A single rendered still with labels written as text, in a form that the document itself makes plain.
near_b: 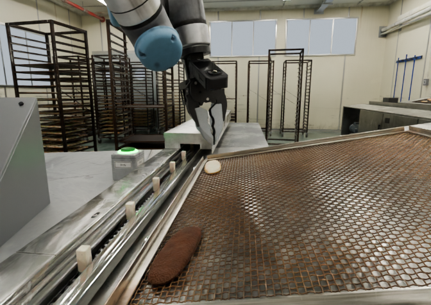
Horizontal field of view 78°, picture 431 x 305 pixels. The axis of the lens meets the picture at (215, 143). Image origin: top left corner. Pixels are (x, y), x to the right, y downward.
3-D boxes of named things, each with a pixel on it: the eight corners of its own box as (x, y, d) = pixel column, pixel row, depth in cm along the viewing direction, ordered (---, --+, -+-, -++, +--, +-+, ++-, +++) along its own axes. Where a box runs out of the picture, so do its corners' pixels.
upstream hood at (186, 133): (209, 119, 219) (209, 108, 217) (231, 119, 217) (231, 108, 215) (164, 152, 97) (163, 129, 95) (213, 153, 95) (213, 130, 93)
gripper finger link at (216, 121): (218, 140, 65) (211, 103, 64) (228, 142, 60) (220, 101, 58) (206, 142, 64) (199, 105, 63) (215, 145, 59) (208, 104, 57)
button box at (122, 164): (124, 183, 82) (122, 148, 80) (149, 183, 81) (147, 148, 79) (111, 192, 74) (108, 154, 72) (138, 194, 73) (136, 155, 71)
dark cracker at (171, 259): (179, 229, 34) (178, 221, 33) (208, 228, 32) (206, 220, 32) (137, 286, 24) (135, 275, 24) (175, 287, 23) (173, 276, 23)
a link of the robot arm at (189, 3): (154, -18, 57) (192, -18, 60) (165, 35, 59) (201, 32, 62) (161, -37, 50) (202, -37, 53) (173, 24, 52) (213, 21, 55)
